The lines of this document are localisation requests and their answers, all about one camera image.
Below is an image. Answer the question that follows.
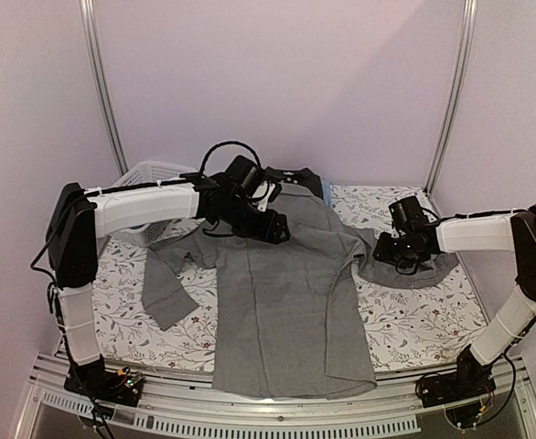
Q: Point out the floral patterned tablecloth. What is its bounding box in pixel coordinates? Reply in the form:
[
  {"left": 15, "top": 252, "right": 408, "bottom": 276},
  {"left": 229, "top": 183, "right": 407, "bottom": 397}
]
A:
[{"left": 92, "top": 186, "right": 487, "bottom": 375}]

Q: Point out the folded light blue shirt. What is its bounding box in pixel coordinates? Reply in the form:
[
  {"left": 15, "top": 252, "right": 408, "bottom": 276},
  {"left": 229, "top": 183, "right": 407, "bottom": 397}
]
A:
[{"left": 321, "top": 179, "right": 333, "bottom": 208}]

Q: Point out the right aluminium frame post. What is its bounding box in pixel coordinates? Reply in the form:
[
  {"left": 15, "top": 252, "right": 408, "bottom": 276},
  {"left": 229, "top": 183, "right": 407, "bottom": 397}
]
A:
[{"left": 423, "top": 0, "right": 478, "bottom": 198}]

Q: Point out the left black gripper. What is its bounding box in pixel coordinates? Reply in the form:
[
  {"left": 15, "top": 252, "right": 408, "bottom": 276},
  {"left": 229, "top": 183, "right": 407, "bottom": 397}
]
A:
[{"left": 223, "top": 195, "right": 290, "bottom": 244}]

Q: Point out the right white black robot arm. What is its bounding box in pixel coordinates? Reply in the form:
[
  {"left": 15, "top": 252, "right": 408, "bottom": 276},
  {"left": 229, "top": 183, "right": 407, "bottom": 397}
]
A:
[{"left": 373, "top": 197, "right": 536, "bottom": 399}]

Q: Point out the grey long sleeve shirt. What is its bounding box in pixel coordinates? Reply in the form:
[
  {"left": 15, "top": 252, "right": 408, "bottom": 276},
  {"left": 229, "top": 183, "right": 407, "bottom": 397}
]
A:
[{"left": 142, "top": 185, "right": 457, "bottom": 399}]

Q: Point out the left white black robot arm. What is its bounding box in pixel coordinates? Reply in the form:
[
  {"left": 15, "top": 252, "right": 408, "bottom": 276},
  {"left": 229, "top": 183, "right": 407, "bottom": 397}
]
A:
[{"left": 30, "top": 154, "right": 290, "bottom": 397}]

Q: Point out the folded black striped shirt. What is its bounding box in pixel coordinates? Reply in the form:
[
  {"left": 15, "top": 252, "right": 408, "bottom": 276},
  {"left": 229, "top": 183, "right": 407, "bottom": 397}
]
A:
[{"left": 266, "top": 166, "right": 323, "bottom": 199}]

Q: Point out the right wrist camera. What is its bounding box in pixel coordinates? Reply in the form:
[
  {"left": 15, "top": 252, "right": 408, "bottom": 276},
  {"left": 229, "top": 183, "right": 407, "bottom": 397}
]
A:
[{"left": 389, "top": 201, "right": 408, "bottom": 234}]

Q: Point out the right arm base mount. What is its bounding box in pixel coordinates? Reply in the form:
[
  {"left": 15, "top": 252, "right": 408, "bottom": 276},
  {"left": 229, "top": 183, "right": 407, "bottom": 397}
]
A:
[{"left": 415, "top": 346, "right": 496, "bottom": 408}]

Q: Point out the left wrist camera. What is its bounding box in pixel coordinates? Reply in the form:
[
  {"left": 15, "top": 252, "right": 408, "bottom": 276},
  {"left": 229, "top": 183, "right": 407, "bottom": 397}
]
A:
[{"left": 250, "top": 180, "right": 282, "bottom": 212}]

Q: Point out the aluminium frame post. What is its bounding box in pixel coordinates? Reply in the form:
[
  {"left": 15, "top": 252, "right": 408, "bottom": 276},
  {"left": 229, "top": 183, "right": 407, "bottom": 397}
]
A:
[
  {"left": 79, "top": 0, "right": 129, "bottom": 176},
  {"left": 423, "top": 0, "right": 478, "bottom": 198}
]

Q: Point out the left aluminium frame post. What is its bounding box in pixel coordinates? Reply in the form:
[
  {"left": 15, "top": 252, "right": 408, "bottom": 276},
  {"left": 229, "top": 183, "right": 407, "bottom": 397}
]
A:
[{"left": 79, "top": 0, "right": 129, "bottom": 176}]

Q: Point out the aluminium front rail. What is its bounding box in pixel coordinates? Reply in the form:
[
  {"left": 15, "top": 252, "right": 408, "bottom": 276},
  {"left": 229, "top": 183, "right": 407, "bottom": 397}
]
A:
[{"left": 14, "top": 354, "right": 536, "bottom": 438}]

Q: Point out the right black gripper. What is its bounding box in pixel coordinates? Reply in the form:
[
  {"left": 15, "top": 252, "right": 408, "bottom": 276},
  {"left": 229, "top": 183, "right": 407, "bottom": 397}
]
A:
[{"left": 374, "top": 231, "right": 421, "bottom": 269}]

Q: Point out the white plastic laundry basket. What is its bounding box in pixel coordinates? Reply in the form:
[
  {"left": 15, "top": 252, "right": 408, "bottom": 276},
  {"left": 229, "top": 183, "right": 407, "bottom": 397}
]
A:
[{"left": 96, "top": 161, "right": 198, "bottom": 248}]

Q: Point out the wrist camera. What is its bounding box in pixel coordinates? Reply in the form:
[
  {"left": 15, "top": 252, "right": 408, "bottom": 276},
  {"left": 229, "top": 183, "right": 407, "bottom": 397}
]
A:
[
  {"left": 389, "top": 201, "right": 408, "bottom": 234},
  {"left": 250, "top": 180, "right": 282, "bottom": 212}
]

